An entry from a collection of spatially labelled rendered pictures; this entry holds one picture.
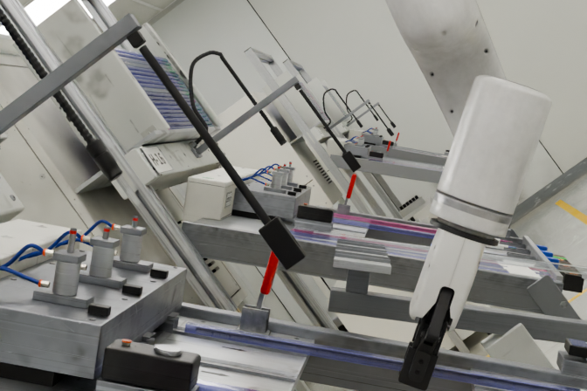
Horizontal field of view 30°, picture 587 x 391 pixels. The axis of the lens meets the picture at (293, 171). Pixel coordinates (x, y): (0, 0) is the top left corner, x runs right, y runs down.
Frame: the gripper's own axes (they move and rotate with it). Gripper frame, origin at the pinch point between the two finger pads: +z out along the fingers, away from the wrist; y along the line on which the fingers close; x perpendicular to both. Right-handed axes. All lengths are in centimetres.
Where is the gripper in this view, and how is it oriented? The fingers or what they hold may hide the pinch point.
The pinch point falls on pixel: (417, 365)
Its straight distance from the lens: 119.6
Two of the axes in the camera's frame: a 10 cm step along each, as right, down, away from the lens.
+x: 9.4, 3.2, -0.9
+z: -3.1, 9.5, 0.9
